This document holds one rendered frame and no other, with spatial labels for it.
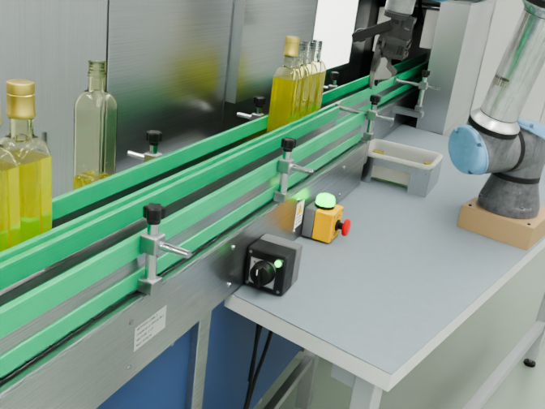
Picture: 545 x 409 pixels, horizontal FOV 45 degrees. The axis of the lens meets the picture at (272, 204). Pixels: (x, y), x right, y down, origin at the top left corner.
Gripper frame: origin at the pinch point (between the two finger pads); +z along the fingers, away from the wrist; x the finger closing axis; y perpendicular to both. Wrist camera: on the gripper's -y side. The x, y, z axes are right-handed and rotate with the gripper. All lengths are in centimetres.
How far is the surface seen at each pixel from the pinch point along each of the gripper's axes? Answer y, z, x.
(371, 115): 3.6, 7.0, -8.1
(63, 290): -4, 3, -129
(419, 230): 26.8, 24.6, -31.3
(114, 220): -11, 4, -109
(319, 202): 6, 17, -53
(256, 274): 5, 19, -86
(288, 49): -14.4, -10.4, -35.4
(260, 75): -24.9, 0.7, -22.9
